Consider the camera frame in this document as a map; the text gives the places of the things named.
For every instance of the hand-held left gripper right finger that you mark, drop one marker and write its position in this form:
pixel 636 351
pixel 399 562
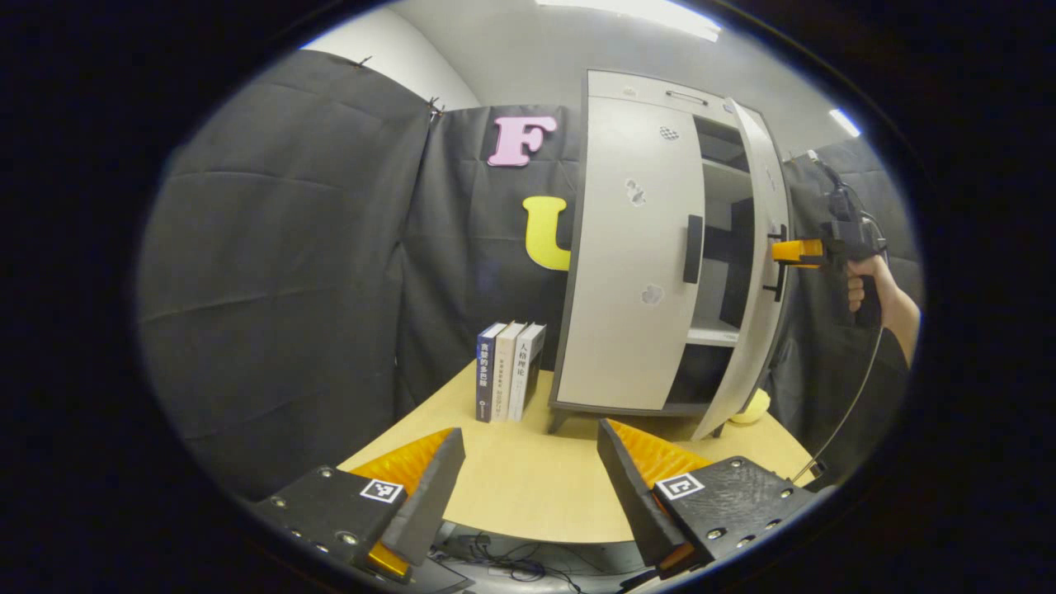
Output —
pixel 631 503

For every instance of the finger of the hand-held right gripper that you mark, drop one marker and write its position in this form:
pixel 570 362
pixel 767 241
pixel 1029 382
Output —
pixel 796 252

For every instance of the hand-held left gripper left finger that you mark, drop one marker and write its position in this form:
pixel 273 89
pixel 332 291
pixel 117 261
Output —
pixel 429 503

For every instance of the grey double-door shoe cabinet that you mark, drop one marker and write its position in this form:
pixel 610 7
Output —
pixel 737 280

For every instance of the cabinet door with cube stickers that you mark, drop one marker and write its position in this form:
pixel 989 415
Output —
pixel 752 355

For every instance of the cabinet door with checkered sticker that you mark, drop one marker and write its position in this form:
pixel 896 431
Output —
pixel 627 330

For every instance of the grey cabinet drawer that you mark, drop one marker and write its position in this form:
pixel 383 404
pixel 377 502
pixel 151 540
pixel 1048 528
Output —
pixel 627 85

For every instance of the small ceiling light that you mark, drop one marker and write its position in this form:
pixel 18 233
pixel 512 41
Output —
pixel 845 122

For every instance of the blue book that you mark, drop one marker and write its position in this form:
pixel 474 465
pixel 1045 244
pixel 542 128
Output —
pixel 487 379

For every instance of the beige book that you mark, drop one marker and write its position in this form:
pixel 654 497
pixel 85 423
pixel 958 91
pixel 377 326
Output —
pixel 503 379

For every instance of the yellow round sponge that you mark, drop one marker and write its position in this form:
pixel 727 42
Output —
pixel 752 407

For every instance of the white book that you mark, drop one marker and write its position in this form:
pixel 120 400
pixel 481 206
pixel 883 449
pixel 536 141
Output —
pixel 521 375

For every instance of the black backdrop cloth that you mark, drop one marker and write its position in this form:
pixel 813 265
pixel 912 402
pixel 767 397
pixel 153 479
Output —
pixel 289 289

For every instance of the large ceiling light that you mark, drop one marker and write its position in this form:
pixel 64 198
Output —
pixel 643 12

